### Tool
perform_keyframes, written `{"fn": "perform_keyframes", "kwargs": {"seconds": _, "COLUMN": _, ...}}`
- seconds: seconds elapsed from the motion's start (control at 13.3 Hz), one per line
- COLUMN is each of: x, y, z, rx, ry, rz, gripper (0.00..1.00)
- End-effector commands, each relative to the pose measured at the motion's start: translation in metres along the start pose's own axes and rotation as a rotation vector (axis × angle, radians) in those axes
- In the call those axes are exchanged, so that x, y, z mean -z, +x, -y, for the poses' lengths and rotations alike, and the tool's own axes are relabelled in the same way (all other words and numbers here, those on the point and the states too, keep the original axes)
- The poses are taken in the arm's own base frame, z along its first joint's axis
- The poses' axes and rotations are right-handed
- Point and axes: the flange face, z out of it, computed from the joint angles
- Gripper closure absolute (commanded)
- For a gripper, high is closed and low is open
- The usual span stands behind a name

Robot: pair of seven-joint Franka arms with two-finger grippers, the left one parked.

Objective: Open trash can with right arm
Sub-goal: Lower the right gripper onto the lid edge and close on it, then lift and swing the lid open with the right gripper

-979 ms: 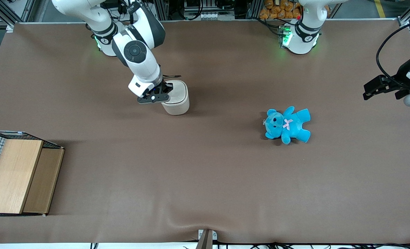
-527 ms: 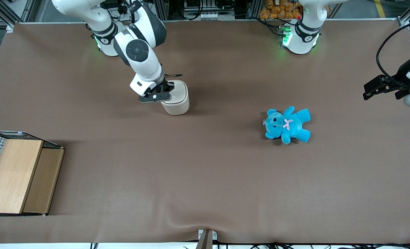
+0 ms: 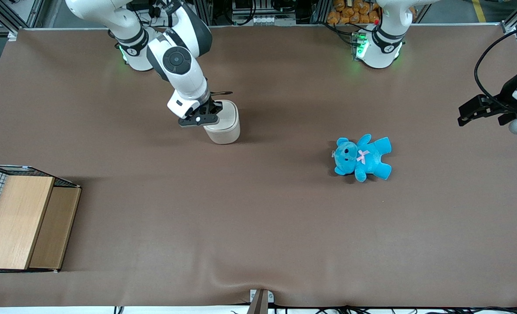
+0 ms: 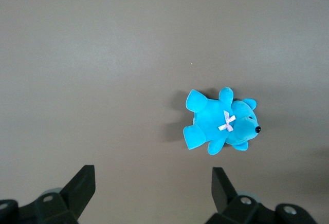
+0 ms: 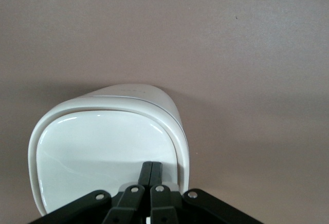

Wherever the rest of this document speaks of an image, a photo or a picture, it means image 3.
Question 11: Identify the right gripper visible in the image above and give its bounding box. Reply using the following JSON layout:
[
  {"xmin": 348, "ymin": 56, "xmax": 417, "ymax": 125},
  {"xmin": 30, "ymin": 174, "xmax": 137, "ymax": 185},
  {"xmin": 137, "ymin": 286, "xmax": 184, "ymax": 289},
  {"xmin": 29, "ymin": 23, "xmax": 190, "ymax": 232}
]
[{"xmin": 167, "ymin": 90, "xmax": 223, "ymax": 128}]

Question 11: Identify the small cream trash can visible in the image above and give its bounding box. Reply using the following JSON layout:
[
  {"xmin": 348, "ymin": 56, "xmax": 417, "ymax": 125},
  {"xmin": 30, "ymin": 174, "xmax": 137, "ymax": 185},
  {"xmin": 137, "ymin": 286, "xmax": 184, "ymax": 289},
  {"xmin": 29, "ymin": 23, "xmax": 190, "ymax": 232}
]
[{"xmin": 203, "ymin": 99, "xmax": 241, "ymax": 145}]

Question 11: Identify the white terminal strip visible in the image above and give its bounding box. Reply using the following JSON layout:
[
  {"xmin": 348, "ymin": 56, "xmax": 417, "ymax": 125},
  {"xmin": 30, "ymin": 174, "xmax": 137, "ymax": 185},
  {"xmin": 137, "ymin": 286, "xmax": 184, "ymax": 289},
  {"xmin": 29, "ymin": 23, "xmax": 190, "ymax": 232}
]
[{"xmin": 252, "ymin": 17, "xmax": 296, "ymax": 25}]

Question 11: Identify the brown table mat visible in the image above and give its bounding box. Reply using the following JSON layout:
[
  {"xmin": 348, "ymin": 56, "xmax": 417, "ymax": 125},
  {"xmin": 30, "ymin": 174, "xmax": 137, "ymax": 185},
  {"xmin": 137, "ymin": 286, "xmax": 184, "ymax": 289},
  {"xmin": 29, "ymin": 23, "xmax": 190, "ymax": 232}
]
[{"xmin": 0, "ymin": 24, "xmax": 517, "ymax": 308}]

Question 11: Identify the blue teddy bear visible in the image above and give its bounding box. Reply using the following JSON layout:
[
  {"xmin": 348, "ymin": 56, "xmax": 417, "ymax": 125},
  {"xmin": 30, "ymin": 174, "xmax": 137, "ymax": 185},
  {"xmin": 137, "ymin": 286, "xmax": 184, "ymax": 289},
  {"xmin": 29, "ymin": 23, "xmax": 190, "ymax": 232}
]
[{"xmin": 333, "ymin": 133, "xmax": 392, "ymax": 183}]

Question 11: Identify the orange plush toy pile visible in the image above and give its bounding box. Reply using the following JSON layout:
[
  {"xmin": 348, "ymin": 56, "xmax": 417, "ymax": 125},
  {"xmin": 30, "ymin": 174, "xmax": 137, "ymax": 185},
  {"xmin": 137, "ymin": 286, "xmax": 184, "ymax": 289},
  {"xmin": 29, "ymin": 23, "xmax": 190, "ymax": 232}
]
[{"xmin": 327, "ymin": 0, "xmax": 381, "ymax": 25}]

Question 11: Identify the black left wrist camera cable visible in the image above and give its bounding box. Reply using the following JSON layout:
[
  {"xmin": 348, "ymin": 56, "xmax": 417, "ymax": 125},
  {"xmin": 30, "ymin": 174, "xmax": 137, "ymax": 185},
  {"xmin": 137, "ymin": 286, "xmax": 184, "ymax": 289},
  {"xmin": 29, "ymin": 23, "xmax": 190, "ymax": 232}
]
[{"xmin": 474, "ymin": 24, "xmax": 517, "ymax": 112}]

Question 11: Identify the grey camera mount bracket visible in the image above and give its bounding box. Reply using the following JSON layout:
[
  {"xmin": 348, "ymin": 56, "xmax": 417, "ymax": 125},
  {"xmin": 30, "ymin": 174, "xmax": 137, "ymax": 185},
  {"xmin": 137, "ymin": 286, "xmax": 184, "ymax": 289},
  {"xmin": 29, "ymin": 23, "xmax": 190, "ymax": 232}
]
[{"xmin": 246, "ymin": 289, "xmax": 274, "ymax": 314}]

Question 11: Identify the wooden shelf with wire mesh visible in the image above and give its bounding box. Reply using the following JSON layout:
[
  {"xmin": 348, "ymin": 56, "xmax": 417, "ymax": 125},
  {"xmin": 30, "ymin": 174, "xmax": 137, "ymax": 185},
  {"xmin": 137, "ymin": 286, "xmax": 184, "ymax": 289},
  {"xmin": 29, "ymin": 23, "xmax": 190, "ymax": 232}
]
[{"xmin": 0, "ymin": 164, "xmax": 82, "ymax": 274}]

